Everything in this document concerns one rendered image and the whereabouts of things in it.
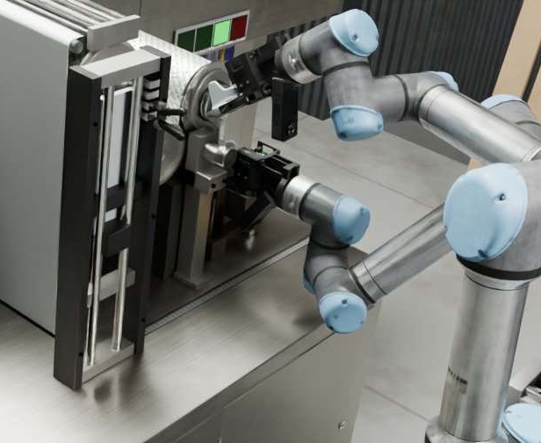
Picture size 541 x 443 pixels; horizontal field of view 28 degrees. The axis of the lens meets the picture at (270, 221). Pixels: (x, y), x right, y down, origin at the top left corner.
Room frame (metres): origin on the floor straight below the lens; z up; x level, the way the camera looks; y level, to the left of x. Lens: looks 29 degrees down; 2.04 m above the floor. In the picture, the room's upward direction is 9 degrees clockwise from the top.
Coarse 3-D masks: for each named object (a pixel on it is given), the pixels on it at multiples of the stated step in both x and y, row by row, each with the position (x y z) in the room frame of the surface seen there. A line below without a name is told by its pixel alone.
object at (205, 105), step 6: (222, 84) 1.81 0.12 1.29; (204, 96) 1.78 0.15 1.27; (204, 102) 1.78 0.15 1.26; (210, 102) 1.78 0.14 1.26; (198, 108) 1.78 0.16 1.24; (204, 108) 1.77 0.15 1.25; (210, 108) 1.78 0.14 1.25; (204, 114) 1.78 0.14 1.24; (210, 120) 1.79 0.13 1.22; (216, 120) 1.80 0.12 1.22
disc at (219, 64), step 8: (208, 64) 1.80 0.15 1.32; (216, 64) 1.82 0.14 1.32; (224, 64) 1.84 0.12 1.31; (200, 72) 1.78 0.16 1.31; (208, 72) 1.80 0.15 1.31; (192, 80) 1.77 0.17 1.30; (200, 80) 1.78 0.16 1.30; (192, 88) 1.77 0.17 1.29; (184, 96) 1.76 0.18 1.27; (184, 104) 1.75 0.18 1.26; (184, 120) 1.76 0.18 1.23; (224, 120) 1.85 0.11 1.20; (184, 128) 1.76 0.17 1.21; (192, 128) 1.78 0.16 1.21; (216, 128) 1.84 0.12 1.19
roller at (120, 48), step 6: (102, 48) 1.59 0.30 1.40; (108, 48) 1.60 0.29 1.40; (114, 48) 1.62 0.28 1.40; (120, 48) 1.63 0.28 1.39; (126, 48) 1.64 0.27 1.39; (132, 48) 1.65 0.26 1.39; (90, 54) 1.58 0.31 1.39; (96, 54) 1.58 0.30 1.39; (102, 54) 1.59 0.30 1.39; (108, 54) 1.60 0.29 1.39; (114, 54) 1.62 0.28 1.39; (90, 60) 1.58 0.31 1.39; (96, 60) 1.58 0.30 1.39
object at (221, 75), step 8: (216, 72) 1.81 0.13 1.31; (224, 72) 1.83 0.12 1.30; (208, 80) 1.79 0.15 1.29; (216, 80) 1.81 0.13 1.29; (224, 80) 1.83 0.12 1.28; (200, 88) 1.78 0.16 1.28; (192, 96) 1.77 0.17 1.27; (200, 96) 1.78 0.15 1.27; (192, 104) 1.76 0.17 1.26; (192, 112) 1.77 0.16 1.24; (192, 120) 1.77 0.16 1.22; (200, 120) 1.79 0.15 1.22
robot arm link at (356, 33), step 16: (336, 16) 1.65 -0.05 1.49; (352, 16) 1.63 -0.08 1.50; (368, 16) 1.66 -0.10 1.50; (320, 32) 1.64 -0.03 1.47; (336, 32) 1.62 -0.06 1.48; (352, 32) 1.61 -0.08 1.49; (368, 32) 1.63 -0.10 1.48; (304, 48) 1.65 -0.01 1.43; (320, 48) 1.63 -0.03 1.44; (336, 48) 1.61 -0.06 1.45; (352, 48) 1.61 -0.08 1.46; (368, 48) 1.61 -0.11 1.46; (320, 64) 1.63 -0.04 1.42; (336, 64) 1.60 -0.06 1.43
